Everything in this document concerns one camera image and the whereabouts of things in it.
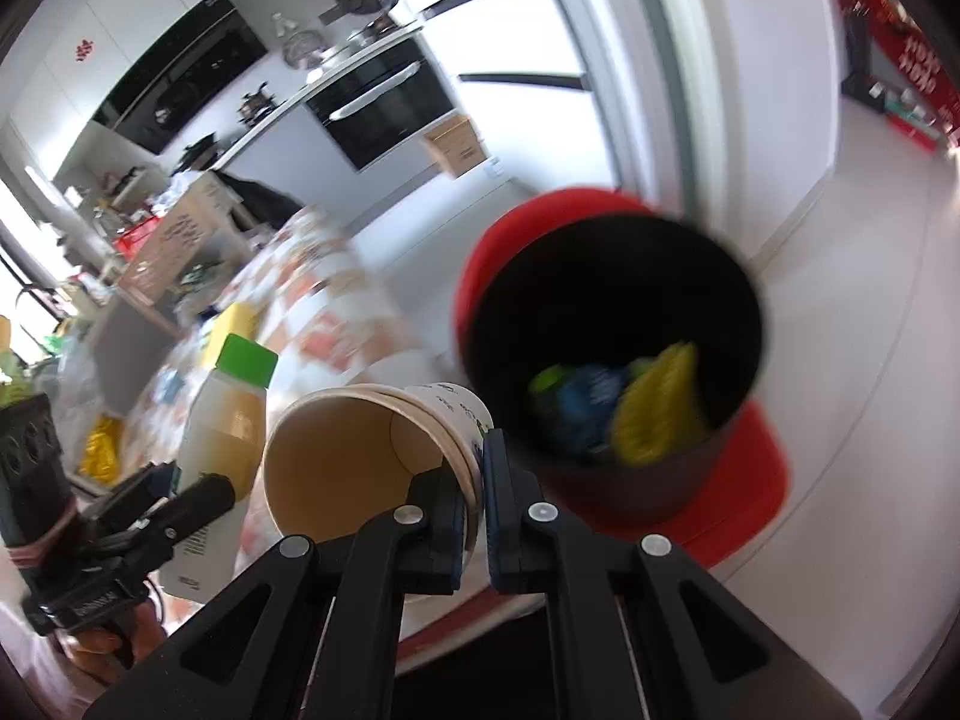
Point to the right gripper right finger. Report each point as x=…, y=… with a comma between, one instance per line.
x=536, y=547

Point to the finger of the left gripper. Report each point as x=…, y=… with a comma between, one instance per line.
x=163, y=522
x=133, y=498

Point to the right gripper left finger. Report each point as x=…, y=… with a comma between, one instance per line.
x=414, y=549

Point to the coconut water bottle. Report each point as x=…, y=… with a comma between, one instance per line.
x=224, y=435

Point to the paper cup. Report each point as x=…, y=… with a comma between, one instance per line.
x=337, y=457

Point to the blue plastic wrapper bag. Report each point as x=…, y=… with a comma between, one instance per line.
x=585, y=402

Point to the yellow scouring sponge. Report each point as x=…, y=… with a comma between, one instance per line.
x=239, y=318

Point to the green snack bag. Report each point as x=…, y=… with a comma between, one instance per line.
x=546, y=386

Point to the yellow foam fruit net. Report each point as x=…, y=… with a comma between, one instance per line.
x=658, y=415

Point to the black trash bin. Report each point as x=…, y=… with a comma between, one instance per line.
x=609, y=291

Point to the person's left hand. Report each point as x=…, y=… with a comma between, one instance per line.
x=94, y=651

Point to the gold foil bag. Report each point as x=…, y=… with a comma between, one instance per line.
x=100, y=460

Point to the clear plastic bag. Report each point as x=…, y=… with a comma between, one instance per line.
x=70, y=380

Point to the red plastic stool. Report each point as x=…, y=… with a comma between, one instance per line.
x=617, y=349

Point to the floral checkered tablecloth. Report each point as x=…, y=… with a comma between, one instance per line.
x=331, y=323

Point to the red plastic basket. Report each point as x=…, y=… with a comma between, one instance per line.
x=134, y=238

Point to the beige plastic shelf rack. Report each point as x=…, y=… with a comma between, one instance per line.
x=198, y=228

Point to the black jacket on rack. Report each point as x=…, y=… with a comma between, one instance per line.
x=264, y=204

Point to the black wok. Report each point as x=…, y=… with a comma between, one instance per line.
x=199, y=155

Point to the black range hood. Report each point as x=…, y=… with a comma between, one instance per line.
x=209, y=48

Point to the steel pot on stove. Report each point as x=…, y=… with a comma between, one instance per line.
x=256, y=106

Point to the cardboard box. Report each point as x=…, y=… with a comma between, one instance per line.
x=455, y=146

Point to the black built-in oven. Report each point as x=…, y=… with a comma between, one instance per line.
x=381, y=103

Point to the white upper cabinets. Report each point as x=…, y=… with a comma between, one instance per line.
x=81, y=48

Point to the white refrigerator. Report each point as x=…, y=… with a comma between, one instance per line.
x=517, y=73

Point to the red banner decoration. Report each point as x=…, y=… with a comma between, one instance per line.
x=892, y=69

